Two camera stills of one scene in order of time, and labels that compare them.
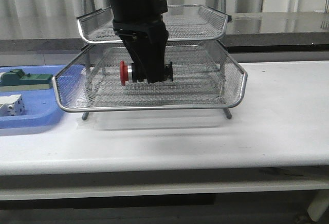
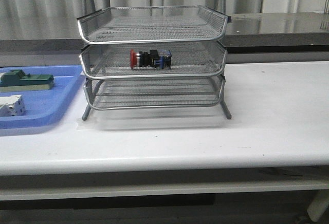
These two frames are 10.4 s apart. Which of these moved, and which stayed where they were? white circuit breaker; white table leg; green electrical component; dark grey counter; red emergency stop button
Moved: red emergency stop button
Stayed: white table leg; white circuit breaker; green electrical component; dark grey counter
